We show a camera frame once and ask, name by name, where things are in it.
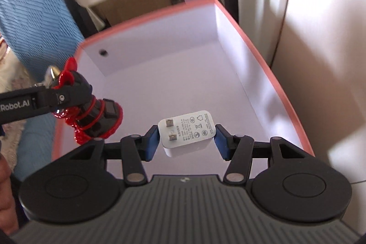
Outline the person's left hand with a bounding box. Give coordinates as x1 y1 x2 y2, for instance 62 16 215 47
0 153 15 222

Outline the red and black toy figure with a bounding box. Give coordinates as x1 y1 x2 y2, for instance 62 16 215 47
46 57 123 144

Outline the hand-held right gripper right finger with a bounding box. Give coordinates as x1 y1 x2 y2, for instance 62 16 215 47
214 124 308 184

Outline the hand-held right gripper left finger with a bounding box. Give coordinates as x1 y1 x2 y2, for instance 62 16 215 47
69 125 160 185

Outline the blue quilted cushion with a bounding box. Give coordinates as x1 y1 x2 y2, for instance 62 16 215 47
0 0 86 180

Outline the pink cardboard box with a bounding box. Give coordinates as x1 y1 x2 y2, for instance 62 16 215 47
51 0 315 176

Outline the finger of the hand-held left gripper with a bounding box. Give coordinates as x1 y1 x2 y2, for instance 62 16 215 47
31 83 92 116

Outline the floral bed sheet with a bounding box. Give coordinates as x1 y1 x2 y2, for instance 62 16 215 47
0 32 33 173

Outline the white printed charger plug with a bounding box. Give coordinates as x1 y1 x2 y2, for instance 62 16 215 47
158 110 218 159

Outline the brown cardboard box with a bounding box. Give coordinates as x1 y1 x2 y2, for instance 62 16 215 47
91 0 186 29

